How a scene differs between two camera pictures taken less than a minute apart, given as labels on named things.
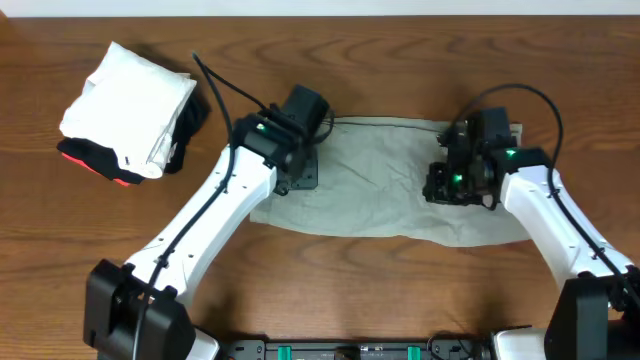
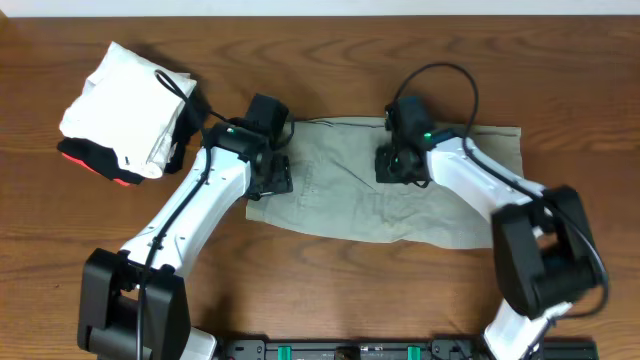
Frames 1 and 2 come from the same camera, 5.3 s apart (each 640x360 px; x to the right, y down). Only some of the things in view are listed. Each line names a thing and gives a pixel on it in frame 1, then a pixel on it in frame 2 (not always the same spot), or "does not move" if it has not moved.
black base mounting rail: x=456 y=349 does not move
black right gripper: x=436 y=190 -> x=384 y=172
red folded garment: x=67 y=156 does not move
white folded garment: x=132 y=106 does not move
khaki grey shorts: x=370 y=180 does not move
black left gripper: x=304 y=173 -> x=276 y=175
